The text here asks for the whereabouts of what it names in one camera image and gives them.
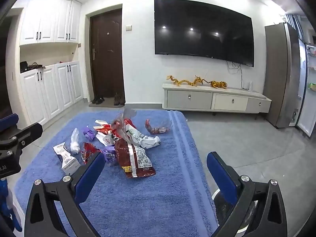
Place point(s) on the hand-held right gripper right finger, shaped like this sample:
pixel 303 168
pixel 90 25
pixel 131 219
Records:
pixel 222 177

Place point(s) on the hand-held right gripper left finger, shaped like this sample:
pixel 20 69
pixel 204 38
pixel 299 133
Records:
pixel 90 175

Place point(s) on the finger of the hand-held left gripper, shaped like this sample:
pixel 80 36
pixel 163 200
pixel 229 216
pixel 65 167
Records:
pixel 8 122
pixel 27 134

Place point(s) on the red glossy wrapper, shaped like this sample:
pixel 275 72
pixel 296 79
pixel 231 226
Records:
pixel 88 150

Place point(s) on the purple wrapper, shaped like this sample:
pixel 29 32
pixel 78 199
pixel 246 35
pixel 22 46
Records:
pixel 89 133
pixel 109 154

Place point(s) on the white printed wrapper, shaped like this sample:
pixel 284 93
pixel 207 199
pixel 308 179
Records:
pixel 65 159

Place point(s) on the white plastic bag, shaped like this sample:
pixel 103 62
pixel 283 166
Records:
pixel 74 143

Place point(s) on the dark red snack bag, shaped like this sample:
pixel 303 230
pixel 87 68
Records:
pixel 128 158

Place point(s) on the person's left hand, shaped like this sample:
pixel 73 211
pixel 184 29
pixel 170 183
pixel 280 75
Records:
pixel 4 190

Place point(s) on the white wrapper black print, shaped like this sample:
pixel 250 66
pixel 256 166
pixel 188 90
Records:
pixel 108 139

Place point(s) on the white lower cabinet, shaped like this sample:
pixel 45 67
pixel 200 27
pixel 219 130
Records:
pixel 49 91

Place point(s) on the white cabinet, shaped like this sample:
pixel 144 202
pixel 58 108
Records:
pixel 47 17
pixel 49 91

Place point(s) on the red and white wrapper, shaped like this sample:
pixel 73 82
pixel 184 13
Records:
pixel 105 127

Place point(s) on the black bag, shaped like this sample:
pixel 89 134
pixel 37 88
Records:
pixel 23 67

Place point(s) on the clear plastic red-striped wrapper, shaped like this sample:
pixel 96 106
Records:
pixel 123 123

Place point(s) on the blue plush blanket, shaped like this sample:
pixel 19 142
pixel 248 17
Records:
pixel 148 197

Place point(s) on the brown bag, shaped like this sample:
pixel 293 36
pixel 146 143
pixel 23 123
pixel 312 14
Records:
pixel 35 66

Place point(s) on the grey doormat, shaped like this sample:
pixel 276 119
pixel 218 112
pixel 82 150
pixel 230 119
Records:
pixel 108 105

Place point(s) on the black shoe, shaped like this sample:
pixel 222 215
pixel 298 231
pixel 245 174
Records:
pixel 95 100
pixel 100 100

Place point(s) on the red and clear wrapper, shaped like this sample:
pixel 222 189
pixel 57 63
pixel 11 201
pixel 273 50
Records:
pixel 154 128

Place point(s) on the brown boot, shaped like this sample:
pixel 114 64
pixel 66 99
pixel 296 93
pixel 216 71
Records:
pixel 116 99
pixel 122 99

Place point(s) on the white and grey television stand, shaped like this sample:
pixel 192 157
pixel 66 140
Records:
pixel 190 97

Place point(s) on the golden tiger figurine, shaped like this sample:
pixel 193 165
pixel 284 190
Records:
pixel 218 84

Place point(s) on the small white device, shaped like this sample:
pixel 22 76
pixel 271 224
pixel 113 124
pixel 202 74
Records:
pixel 250 86

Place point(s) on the golden dragon figurine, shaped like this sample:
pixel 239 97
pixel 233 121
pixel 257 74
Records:
pixel 184 82

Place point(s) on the white upper cabinet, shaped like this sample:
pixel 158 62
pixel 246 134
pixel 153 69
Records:
pixel 47 17

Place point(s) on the dark brown door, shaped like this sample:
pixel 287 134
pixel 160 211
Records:
pixel 108 54

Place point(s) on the grey refrigerator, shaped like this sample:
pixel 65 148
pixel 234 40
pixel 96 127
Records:
pixel 279 74

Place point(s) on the grey curtain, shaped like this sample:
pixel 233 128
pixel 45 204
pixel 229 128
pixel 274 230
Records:
pixel 295 24

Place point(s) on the wall light switch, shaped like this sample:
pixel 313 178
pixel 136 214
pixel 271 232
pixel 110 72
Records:
pixel 128 27

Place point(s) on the black wall television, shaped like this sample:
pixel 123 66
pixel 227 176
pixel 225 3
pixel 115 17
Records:
pixel 202 29

